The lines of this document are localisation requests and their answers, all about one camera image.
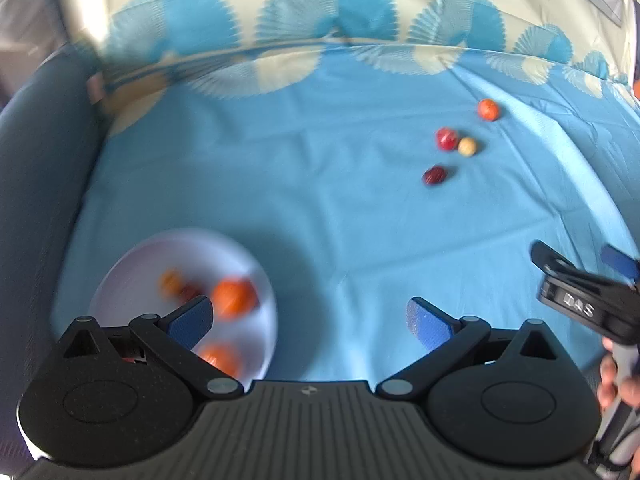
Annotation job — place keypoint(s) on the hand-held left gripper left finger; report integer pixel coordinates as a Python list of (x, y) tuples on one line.
[(192, 320)]

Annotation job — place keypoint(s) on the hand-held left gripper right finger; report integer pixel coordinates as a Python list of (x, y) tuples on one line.
[(430, 322)]

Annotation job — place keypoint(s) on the beige longan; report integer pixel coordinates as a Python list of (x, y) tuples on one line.
[(468, 147)]

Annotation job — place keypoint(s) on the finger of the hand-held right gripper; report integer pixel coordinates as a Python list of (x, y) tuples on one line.
[(550, 260), (622, 262)]

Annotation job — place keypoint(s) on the dark red cherry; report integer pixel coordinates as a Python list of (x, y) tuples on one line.
[(191, 291), (434, 175)]

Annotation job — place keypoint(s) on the orange oval kumquat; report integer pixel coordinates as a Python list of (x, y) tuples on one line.
[(222, 357), (236, 296)]

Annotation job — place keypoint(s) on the blue fan-print cloth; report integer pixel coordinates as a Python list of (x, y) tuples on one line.
[(300, 185)]

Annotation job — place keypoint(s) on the pale blue plate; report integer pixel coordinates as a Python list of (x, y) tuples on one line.
[(150, 265)]

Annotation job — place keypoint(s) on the small orange tangerine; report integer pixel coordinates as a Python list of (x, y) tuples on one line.
[(488, 109), (171, 282)]

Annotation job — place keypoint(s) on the person's right hand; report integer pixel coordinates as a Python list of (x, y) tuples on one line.
[(608, 375)]

